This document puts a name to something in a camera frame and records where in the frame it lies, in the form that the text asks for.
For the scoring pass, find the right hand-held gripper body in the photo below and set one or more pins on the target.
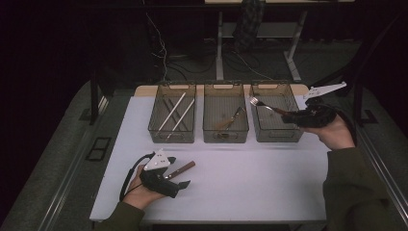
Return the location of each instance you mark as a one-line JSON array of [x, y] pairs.
[[316, 117]]

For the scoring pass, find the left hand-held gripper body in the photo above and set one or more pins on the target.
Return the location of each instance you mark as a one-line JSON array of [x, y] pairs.
[[157, 162]]

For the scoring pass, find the smoky clear plastic bin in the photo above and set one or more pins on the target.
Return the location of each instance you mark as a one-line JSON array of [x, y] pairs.
[[221, 102], [160, 112], [275, 128]]

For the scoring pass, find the person's right hand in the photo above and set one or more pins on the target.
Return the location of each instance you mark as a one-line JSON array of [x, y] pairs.
[[335, 134]]

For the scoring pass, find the person's left hand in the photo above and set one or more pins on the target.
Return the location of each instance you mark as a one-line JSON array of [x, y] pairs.
[[138, 195]]

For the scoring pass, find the black metal stand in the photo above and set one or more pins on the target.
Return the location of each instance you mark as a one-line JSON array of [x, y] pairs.
[[94, 102], [359, 64]]

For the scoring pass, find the desk with white legs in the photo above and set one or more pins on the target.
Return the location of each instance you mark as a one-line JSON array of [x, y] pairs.
[[219, 48]]

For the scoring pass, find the dark plaid cloth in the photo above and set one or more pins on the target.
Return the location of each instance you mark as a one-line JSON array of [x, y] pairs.
[[248, 25]]

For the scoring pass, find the metal rail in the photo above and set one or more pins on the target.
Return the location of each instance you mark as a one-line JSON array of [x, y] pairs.
[[389, 183], [72, 179]]

